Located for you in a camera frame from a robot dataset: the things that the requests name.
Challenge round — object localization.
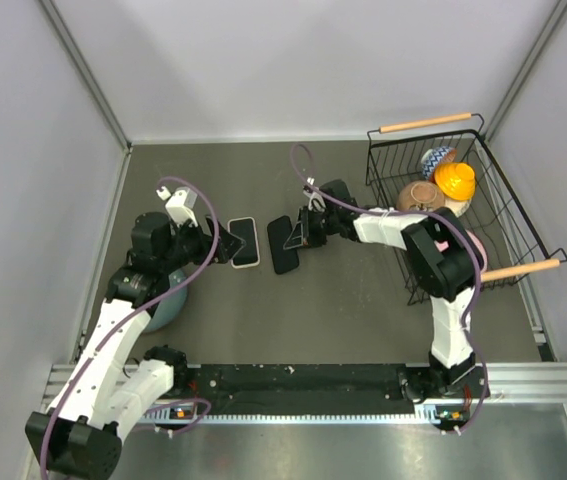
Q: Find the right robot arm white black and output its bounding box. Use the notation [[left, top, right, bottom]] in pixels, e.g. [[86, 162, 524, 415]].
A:
[[283, 180, 484, 396]]

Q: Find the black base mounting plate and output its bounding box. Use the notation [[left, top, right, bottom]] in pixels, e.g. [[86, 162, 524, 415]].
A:
[[132, 362, 469, 416]]

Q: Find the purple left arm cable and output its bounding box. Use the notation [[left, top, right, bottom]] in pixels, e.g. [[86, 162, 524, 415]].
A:
[[37, 175, 222, 480]]

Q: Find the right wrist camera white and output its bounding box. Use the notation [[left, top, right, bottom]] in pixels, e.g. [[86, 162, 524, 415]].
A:
[[303, 186, 326, 213]]

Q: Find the blue white patterned bowl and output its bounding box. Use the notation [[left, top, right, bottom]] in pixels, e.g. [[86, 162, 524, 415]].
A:
[[420, 146, 457, 179]]

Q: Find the white ceramic bowl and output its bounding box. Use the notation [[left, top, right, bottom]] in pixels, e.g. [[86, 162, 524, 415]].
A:
[[444, 196, 472, 218]]

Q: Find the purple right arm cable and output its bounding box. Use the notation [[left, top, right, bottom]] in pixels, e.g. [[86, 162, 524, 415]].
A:
[[290, 143, 489, 434]]

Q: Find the aluminium frame rail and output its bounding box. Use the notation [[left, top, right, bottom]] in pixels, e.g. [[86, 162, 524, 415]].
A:
[[37, 362, 567, 426]]

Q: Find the pink plate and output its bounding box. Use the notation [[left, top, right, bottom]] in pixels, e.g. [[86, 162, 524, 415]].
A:
[[435, 231, 488, 272]]

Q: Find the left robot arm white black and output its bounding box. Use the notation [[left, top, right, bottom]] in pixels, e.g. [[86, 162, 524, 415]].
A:
[[25, 212, 246, 479]]

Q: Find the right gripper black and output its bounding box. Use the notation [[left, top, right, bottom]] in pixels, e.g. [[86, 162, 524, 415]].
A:
[[286, 205, 340, 250]]

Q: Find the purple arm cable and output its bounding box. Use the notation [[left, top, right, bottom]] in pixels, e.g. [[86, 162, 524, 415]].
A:
[[290, 143, 489, 434], [37, 175, 222, 480]]

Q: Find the grey blue bowl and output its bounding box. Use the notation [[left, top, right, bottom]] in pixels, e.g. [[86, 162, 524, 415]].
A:
[[144, 286, 188, 334]]

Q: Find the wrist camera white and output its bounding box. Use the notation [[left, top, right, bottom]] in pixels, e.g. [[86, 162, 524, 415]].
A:
[[156, 186, 198, 227], [303, 186, 326, 213]]

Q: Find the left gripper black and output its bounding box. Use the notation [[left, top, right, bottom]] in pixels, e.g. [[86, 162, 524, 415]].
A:
[[159, 213, 244, 273]]

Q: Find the black wire basket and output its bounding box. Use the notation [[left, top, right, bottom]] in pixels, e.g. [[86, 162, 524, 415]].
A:
[[365, 112, 567, 305]]

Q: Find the black phone case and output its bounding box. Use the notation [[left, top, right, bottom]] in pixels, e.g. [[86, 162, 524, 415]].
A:
[[266, 215, 300, 275]]

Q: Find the beige phone case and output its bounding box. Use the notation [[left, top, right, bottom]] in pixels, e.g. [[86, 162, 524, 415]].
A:
[[226, 216, 262, 270]]

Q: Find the brown ceramic bowl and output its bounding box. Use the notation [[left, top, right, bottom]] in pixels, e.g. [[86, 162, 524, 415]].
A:
[[396, 181, 445, 212]]

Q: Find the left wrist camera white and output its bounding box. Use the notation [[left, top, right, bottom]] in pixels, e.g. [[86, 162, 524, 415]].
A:
[[156, 186, 198, 227]]

